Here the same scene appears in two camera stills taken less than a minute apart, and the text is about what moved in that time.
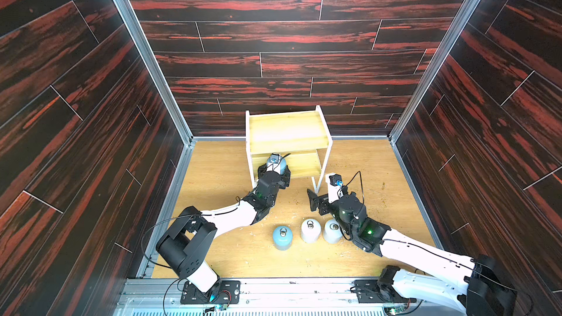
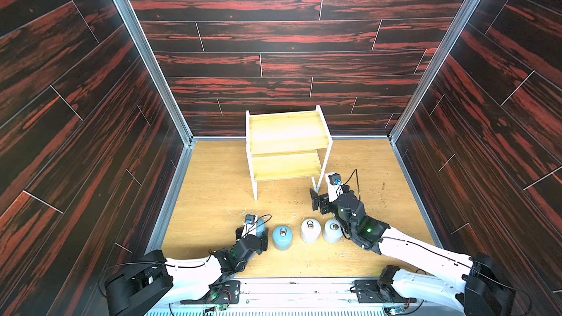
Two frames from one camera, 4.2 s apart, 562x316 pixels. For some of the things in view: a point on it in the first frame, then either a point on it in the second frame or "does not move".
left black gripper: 283,181 → 263,245
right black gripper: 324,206 does not move
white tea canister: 310,230 does not move
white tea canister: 332,232 does not move
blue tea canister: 282,238 does not move
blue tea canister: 276,163 → 260,227
